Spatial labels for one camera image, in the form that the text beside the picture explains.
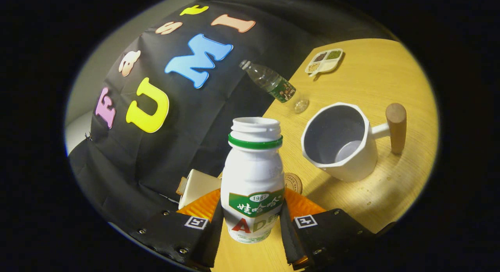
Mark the wooden table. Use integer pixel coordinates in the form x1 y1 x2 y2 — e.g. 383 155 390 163
211 38 439 272

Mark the clear plastic water bottle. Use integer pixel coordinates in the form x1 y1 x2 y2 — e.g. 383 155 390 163
239 60 310 114

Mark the round cork coaster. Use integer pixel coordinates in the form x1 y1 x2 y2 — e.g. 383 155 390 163
284 172 303 195

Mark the white cup wooden handle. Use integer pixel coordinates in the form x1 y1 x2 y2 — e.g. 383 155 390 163
301 102 407 183

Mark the white divided dish with grains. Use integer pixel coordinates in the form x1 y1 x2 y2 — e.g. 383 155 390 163
305 48 344 77

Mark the black backdrop cloth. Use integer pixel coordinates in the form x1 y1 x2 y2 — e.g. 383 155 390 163
68 0 395 241

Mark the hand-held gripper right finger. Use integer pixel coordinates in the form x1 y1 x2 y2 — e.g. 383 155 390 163
279 188 379 271

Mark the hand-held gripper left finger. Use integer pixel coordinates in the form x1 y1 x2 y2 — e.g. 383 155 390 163
129 188 225 269

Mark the white juice bottle green label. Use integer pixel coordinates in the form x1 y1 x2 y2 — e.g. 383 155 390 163
220 117 286 244

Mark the cream toaster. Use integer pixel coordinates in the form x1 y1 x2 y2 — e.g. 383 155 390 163
178 169 222 210

